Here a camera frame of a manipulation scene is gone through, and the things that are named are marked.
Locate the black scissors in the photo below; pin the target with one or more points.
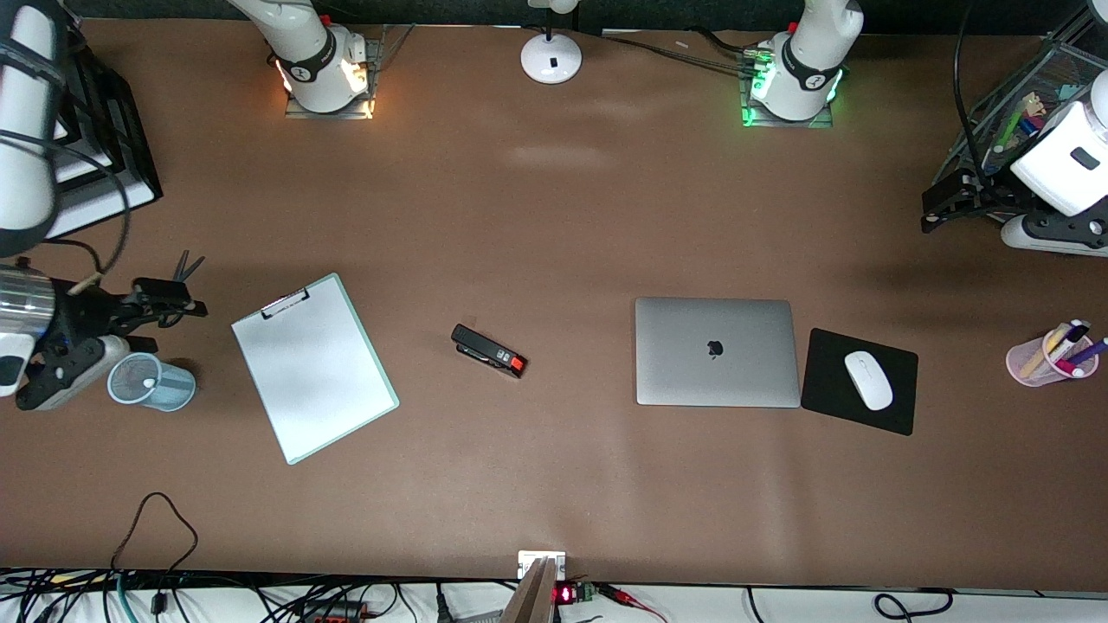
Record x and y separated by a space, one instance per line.
186 266

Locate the white clipboard with paper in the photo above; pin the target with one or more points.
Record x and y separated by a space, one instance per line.
312 372

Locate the blue mesh pen cup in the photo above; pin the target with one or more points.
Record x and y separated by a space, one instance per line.
173 389

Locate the purple marker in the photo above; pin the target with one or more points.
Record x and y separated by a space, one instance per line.
1092 350

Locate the pink marker white cap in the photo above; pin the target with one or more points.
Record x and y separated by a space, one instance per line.
1072 369

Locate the white round lamp base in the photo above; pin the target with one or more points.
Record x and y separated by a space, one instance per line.
551 59

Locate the black mouse pad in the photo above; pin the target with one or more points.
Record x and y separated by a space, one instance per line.
831 389

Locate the green marker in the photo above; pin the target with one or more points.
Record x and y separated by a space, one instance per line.
1009 126

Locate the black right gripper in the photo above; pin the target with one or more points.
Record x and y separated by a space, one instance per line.
80 313

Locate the white computer mouse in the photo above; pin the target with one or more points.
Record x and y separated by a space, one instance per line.
868 379

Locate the white marker black cap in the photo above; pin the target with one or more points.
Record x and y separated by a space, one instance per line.
1072 334

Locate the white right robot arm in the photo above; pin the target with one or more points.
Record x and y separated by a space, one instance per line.
307 61

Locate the circuit board red display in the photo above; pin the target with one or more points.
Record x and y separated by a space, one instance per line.
573 594

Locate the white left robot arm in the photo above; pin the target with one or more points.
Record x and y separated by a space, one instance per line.
809 61

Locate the teal note block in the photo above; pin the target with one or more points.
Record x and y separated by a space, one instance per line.
1072 91

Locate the pink mesh pen cup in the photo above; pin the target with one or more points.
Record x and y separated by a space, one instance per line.
1026 370

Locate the wooden slat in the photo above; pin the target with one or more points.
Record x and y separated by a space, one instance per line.
530 597

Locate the white socket box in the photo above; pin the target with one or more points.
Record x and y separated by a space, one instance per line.
530 561

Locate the silver laptop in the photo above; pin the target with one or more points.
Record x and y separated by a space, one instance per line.
744 372

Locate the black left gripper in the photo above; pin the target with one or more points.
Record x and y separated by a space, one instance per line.
976 192

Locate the black stacked document trays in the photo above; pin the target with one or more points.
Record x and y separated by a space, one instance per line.
130 147

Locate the grey mesh desk organizer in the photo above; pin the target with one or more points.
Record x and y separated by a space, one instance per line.
1060 65

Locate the yellow marker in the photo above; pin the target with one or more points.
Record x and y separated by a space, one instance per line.
1041 350

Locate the black stapler red tip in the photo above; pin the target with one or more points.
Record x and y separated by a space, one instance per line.
485 349

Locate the blue marker white cap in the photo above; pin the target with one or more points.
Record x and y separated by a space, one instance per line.
149 382

